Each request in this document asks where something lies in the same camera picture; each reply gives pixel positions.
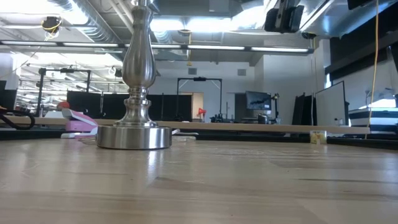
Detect black gantry frame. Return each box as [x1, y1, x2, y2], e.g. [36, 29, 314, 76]
[176, 77, 223, 123]
[37, 67, 93, 118]

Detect pink white stapler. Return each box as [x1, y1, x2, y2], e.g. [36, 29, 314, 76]
[60, 108, 101, 140]

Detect black partition wall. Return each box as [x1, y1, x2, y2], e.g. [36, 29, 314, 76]
[66, 90, 193, 123]

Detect black aluminium table frame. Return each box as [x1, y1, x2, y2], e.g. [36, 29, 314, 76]
[0, 128, 398, 151]

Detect black computer monitor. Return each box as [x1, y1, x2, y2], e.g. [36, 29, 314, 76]
[245, 91, 273, 111]

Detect dark wall beam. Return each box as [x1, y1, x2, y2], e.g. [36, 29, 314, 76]
[325, 29, 398, 82]

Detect white black striped box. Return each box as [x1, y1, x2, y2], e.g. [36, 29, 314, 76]
[348, 107, 398, 134]

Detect black yellow ceiling cord reel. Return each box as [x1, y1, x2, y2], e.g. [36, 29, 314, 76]
[40, 16, 63, 42]

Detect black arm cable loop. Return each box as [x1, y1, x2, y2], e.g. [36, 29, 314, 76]
[0, 108, 36, 131]

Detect black folded panels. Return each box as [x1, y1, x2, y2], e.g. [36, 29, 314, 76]
[291, 92, 315, 126]

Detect overhead light bar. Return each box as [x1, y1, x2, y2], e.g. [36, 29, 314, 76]
[0, 39, 315, 54]

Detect light wood desk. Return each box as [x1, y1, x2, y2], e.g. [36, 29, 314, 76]
[0, 114, 371, 135]

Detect yellow cable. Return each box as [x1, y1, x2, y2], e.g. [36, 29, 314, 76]
[364, 0, 381, 140]

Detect small yellow clear container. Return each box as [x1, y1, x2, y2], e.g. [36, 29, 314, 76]
[309, 129, 328, 145]

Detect white board panel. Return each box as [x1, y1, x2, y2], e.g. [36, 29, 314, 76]
[314, 80, 349, 127]

